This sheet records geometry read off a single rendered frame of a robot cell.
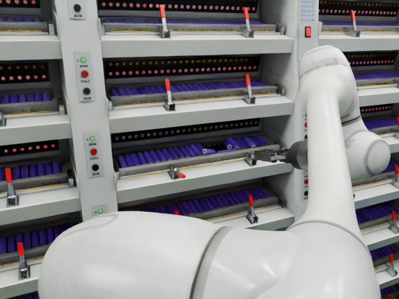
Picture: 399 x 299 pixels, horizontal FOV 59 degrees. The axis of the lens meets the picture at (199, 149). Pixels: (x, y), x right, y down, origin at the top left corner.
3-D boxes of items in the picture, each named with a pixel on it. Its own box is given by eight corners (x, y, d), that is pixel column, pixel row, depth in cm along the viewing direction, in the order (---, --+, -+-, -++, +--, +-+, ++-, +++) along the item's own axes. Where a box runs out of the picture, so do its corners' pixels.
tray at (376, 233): (420, 234, 158) (433, 210, 151) (312, 269, 135) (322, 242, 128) (383, 206, 174) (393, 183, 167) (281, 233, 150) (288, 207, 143)
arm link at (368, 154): (347, 168, 87) (333, 117, 86) (405, 172, 73) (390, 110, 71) (313, 184, 83) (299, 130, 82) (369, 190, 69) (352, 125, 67)
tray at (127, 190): (291, 171, 123) (298, 148, 118) (116, 204, 100) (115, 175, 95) (261, 143, 139) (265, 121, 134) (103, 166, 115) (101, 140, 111)
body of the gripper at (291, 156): (297, 172, 88) (275, 170, 97) (323, 167, 92) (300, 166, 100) (293, 142, 88) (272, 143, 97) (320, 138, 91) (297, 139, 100)
